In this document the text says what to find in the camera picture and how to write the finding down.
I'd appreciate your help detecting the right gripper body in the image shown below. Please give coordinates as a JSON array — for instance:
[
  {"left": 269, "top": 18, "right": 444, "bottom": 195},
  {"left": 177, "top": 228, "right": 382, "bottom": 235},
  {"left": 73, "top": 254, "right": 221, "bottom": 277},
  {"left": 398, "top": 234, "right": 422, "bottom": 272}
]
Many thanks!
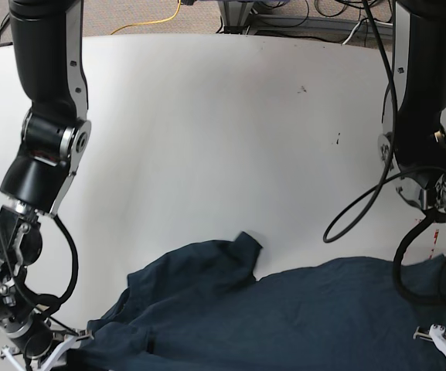
[{"left": 0, "top": 318, "right": 94, "bottom": 370}]

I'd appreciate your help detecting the dark blue t-shirt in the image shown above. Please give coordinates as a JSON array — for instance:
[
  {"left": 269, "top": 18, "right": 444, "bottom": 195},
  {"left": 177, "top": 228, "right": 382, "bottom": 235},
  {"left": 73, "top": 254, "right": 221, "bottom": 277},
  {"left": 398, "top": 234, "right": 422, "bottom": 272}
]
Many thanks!
[{"left": 68, "top": 233, "right": 446, "bottom": 370}]

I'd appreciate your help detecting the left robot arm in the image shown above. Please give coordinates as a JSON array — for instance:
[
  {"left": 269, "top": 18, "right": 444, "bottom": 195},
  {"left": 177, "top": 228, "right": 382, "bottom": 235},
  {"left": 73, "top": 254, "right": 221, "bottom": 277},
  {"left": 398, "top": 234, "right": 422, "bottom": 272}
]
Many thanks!
[{"left": 379, "top": 1, "right": 446, "bottom": 305}]

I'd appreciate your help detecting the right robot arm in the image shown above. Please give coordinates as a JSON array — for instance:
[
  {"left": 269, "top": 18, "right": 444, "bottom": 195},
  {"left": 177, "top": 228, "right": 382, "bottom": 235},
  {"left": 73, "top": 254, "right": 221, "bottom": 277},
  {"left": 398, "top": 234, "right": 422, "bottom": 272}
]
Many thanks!
[{"left": 0, "top": 1, "right": 91, "bottom": 370}]

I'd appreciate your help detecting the red tape rectangle marking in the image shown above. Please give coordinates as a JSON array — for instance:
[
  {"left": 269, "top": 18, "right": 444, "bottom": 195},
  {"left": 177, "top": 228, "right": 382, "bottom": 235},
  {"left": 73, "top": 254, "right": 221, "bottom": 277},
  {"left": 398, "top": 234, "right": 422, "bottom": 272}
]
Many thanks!
[{"left": 415, "top": 223, "right": 440, "bottom": 260}]

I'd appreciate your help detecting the white cable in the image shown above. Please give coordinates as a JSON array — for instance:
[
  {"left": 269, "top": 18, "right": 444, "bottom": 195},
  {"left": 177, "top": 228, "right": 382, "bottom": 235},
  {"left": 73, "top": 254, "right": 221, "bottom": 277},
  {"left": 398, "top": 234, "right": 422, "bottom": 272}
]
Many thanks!
[{"left": 341, "top": 17, "right": 393, "bottom": 46}]

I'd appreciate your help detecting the yellow cable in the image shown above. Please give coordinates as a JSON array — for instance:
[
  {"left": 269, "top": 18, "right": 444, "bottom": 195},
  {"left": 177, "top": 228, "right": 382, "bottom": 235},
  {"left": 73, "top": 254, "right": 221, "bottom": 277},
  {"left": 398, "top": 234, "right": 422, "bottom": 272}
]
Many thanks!
[{"left": 110, "top": 0, "right": 181, "bottom": 36}]

